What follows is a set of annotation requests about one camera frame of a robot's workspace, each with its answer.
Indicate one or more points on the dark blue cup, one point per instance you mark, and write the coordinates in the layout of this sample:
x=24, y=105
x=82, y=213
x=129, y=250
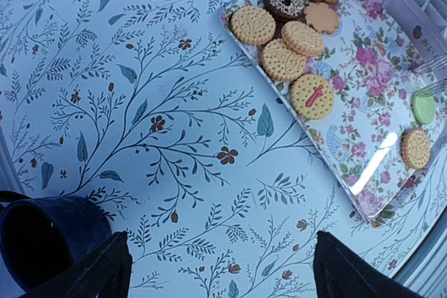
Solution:
x=43, y=237

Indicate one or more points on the pink divided cookie tin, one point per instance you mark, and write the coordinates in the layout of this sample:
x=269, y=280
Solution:
x=423, y=22

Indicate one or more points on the dotted tan sandwich cookie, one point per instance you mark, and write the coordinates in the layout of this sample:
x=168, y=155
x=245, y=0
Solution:
x=416, y=149

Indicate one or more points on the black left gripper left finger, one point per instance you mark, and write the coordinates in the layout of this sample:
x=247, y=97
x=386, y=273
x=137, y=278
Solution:
x=106, y=272

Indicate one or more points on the green round cookie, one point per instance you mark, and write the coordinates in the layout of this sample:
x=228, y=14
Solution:
x=423, y=107

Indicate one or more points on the floral cookie tray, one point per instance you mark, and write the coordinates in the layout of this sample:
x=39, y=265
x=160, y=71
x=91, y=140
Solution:
x=354, y=105

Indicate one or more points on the chocolate sprinkled donut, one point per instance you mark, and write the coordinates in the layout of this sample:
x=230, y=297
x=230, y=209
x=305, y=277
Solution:
x=285, y=10

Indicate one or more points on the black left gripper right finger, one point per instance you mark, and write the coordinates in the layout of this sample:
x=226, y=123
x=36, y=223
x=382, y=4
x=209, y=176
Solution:
x=339, y=272

